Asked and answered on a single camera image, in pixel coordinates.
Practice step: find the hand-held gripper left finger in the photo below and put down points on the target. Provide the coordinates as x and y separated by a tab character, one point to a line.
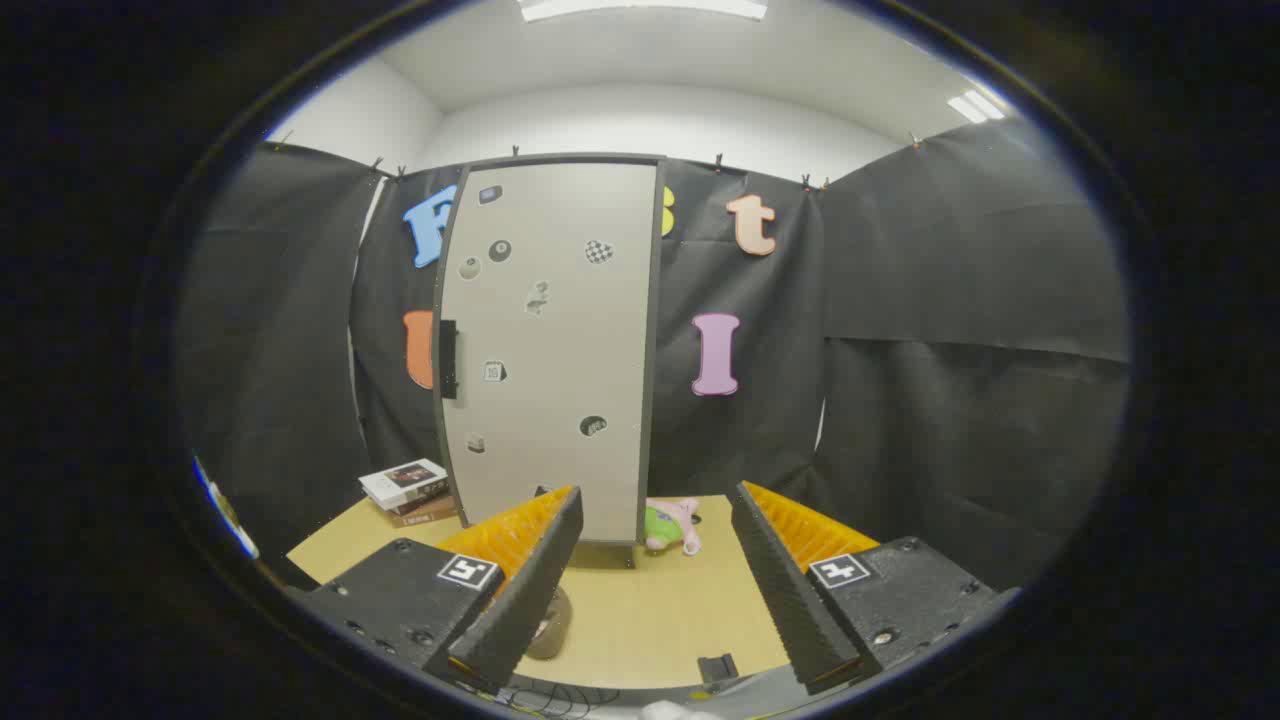
530	590

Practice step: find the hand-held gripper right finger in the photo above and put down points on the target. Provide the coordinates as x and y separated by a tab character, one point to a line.
785	590

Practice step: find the brown felt shoe with bow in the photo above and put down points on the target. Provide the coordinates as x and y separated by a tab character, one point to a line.
552	628

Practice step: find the dark grey shoe cabinet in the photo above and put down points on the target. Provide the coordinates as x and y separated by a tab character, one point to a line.
652	350

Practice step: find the small black block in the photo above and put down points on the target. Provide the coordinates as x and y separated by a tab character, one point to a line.
717	667

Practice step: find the brown book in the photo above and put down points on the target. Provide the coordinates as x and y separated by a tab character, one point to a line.
428	515

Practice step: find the pink and green plush toy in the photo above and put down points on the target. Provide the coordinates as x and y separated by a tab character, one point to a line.
668	525

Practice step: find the white book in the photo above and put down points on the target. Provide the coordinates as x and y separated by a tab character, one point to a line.
400	482

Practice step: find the black backdrop cloth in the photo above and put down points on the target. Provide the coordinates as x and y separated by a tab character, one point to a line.
950	300

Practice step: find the small ceiling light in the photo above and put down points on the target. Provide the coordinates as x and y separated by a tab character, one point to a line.
975	106

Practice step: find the long ceiling light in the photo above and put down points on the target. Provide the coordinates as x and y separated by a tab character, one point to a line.
640	8

